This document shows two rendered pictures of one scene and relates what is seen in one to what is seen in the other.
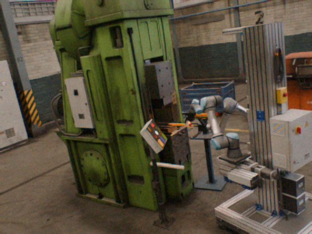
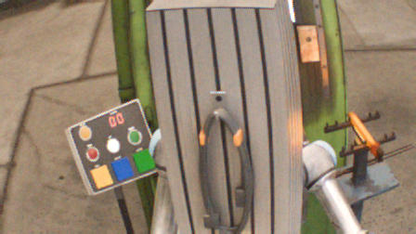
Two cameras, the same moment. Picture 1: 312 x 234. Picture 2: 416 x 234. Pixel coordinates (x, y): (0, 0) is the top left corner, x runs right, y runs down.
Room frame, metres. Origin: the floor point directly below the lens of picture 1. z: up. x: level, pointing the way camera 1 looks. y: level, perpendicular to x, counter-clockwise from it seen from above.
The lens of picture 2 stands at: (1.85, -2.05, 2.50)
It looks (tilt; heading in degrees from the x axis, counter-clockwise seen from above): 28 degrees down; 49
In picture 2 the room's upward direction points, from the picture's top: 7 degrees counter-clockwise
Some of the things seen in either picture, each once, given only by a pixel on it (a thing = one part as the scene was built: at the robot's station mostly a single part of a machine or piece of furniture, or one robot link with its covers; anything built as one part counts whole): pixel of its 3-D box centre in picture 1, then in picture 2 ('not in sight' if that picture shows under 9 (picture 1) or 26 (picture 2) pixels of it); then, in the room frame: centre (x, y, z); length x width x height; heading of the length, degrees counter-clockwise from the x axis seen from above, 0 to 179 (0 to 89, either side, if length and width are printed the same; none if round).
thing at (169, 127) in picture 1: (158, 127); not in sight; (3.84, 0.02, 0.96); 0.42 x 0.20 x 0.09; 53
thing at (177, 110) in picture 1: (163, 105); (311, 46); (4.23, -0.09, 1.15); 0.44 x 0.26 x 2.30; 53
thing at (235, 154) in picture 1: (234, 151); not in sight; (2.89, -0.68, 0.87); 0.15 x 0.15 x 0.10
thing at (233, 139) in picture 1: (232, 140); not in sight; (2.89, -0.68, 0.98); 0.13 x 0.12 x 0.14; 100
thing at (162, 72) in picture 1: (152, 79); not in sight; (3.87, -0.01, 1.56); 0.42 x 0.39 x 0.40; 53
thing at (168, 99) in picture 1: (154, 100); not in sight; (3.84, 0.02, 1.32); 0.42 x 0.20 x 0.10; 53
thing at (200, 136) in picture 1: (205, 133); (358, 181); (3.97, -0.59, 0.73); 0.40 x 0.30 x 0.02; 149
